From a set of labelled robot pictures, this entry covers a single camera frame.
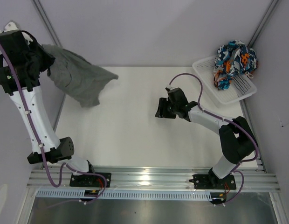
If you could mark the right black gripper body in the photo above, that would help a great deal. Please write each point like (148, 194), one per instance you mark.
(174, 107)

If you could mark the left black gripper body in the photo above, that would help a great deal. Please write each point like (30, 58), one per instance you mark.
(38, 54)

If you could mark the grey shorts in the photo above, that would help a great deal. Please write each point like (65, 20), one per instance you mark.
(77, 77)

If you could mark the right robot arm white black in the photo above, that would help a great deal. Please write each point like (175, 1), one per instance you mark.
(236, 138)

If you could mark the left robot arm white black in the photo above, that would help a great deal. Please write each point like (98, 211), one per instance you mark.
(46, 146)

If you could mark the colourful patterned shorts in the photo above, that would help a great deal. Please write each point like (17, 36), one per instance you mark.
(232, 60)

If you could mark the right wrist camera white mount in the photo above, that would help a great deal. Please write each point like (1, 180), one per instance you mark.
(168, 88)

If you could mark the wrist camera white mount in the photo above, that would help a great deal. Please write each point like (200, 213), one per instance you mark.
(14, 26)
(168, 88)

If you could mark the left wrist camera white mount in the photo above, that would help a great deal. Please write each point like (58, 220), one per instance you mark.
(14, 26)

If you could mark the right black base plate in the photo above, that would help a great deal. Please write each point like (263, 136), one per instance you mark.
(204, 181)

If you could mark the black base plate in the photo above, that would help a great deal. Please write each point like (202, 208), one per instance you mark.
(91, 181)
(204, 181)

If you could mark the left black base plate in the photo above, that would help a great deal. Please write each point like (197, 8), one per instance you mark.
(91, 181)

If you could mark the aluminium mounting rail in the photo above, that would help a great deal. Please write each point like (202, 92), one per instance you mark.
(177, 179)

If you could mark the white slotted cable duct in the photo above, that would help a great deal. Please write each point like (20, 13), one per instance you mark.
(126, 194)

